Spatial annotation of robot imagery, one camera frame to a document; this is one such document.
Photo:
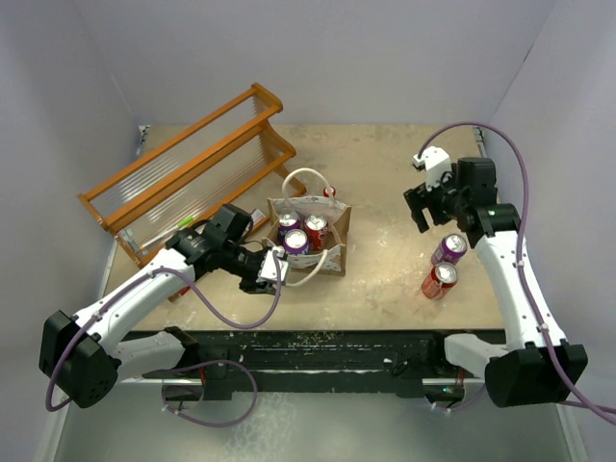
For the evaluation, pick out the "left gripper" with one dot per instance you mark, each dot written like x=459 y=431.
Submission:
x=249 y=286

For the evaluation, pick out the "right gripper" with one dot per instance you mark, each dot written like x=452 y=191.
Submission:
x=416 y=198

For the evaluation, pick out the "canvas jute tote bag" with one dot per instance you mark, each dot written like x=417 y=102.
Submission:
x=332 y=260

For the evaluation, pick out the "purple fanta can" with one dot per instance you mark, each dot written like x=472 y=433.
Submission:
x=451 y=249
x=288 y=220
x=296 y=242

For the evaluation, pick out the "red coke can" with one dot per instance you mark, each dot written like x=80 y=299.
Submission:
x=316 y=228
x=442 y=278

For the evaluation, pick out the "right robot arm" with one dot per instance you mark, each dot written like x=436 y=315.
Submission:
x=536 y=360

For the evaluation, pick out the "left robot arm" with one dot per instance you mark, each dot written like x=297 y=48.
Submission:
x=85 y=354

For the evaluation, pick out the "white red labelled packet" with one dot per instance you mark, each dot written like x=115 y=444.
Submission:
x=259 y=218

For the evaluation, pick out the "small red-capped sauce bottle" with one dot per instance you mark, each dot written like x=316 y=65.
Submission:
x=329 y=191

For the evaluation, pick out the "orange wooden shelf rack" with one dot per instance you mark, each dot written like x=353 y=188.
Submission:
x=217 y=160

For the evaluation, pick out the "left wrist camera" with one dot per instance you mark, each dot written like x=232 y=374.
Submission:
x=275 y=266

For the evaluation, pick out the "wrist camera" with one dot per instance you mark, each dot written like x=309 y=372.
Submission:
x=275 y=266
x=436 y=164

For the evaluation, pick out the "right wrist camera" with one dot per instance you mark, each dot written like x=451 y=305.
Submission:
x=436 y=164

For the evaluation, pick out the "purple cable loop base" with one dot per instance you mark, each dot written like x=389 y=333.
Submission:
x=213 y=389

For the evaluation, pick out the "black aluminium base frame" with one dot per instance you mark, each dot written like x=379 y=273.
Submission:
x=403 y=363

